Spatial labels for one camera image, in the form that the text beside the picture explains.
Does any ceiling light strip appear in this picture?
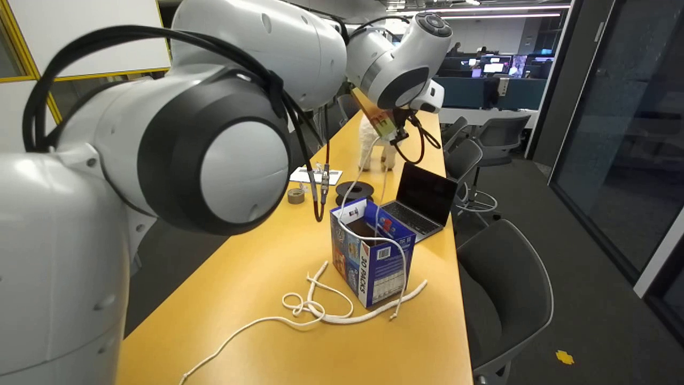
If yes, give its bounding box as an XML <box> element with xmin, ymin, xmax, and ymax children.
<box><xmin>426</xmin><ymin>5</ymin><xmax>572</xmax><ymax>21</ymax></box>

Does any grey open laptop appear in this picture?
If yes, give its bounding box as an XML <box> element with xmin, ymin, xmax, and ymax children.
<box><xmin>380</xmin><ymin>160</ymin><xmax>460</xmax><ymax>245</ymax></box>

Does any wide white rope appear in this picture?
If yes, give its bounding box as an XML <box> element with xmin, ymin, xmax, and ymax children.
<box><xmin>306</xmin><ymin>259</ymin><xmax>432</xmax><ymax>328</ymax></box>

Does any blue snack carton box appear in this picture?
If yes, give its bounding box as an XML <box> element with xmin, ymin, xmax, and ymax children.
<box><xmin>330</xmin><ymin>196</ymin><xmax>418</xmax><ymax>310</ymax></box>

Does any white panel with yellow frame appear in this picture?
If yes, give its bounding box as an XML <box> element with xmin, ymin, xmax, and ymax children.
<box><xmin>0</xmin><ymin>0</ymin><xmax>173</xmax><ymax>124</ymax></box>

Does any dark blue office divider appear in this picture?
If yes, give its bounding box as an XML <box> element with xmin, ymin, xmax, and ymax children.
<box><xmin>436</xmin><ymin>75</ymin><xmax>547</xmax><ymax>113</ymax></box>

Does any dark grey office chair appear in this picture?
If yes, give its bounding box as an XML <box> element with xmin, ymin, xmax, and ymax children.
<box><xmin>439</xmin><ymin>115</ymin><xmax>470</xmax><ymax>149</ymax></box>
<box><xmin>336</xmin><ymin>91</ymin><xmax>361</xmax><ymax>122</ymax></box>
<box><xmin>456</xmin><ymin>214</ymin><xmax>556</xmax><ymax>385</ymax></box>
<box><xmin>444</xmin><ymin>136</ymin><xmax>500</xmax><ymax>221</ymax></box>
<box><xmin>473</xmin><ymin>113</ymin><xmax>533</xmax><ymax>163</ymax></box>

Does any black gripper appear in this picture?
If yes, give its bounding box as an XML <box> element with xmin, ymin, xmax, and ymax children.
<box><xmin>389</xmin><ymin>104</ymin><xmax>423</xmax><ymax>149</ymax></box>

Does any thin long white rope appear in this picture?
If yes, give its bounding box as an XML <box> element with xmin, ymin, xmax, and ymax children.
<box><xmin>177</xmin><ymin>136</ymin><xmax>414</xmax><ymax>385</ymax></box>

